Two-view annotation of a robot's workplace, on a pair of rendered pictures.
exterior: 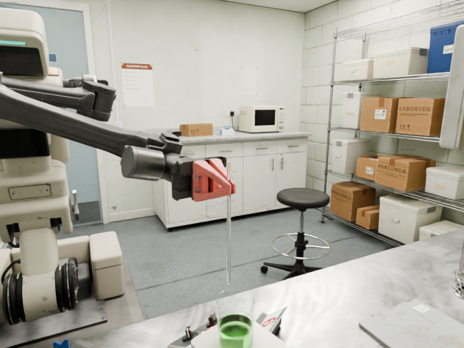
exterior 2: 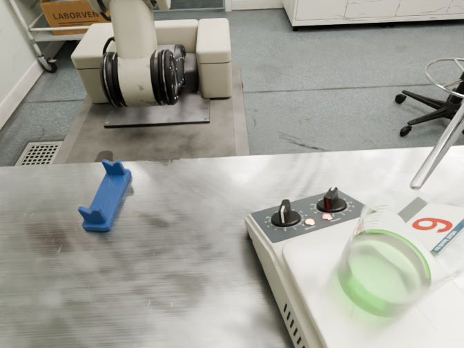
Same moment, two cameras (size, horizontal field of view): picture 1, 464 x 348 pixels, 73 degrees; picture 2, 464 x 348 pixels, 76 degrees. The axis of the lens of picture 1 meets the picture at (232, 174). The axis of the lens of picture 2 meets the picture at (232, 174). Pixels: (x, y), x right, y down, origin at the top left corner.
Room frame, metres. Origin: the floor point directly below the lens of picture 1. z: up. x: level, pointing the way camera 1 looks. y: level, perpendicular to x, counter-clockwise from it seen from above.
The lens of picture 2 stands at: (0.32, 0.05, 1.08)
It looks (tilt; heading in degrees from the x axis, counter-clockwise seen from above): 48 degrees down; 25
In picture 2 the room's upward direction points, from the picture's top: 2 degrees counter-clockwise
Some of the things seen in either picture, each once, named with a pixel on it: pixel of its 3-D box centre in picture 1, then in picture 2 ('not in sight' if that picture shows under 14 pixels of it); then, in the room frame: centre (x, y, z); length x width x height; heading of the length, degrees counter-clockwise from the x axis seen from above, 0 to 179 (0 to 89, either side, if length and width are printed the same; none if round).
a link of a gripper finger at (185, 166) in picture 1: (210, 184); not in sight; (0.48, 0.03, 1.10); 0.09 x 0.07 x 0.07; 37
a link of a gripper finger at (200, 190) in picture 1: (219, 181); not in sight; (0.49, 0.02, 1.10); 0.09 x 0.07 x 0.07; 37
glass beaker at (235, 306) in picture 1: (237, 321); (393, 257); (0.45, -0.01, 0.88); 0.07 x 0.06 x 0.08; 136
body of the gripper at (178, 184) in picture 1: (192, 175); not in sight; (0.54, 0.07, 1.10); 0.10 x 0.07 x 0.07; 127
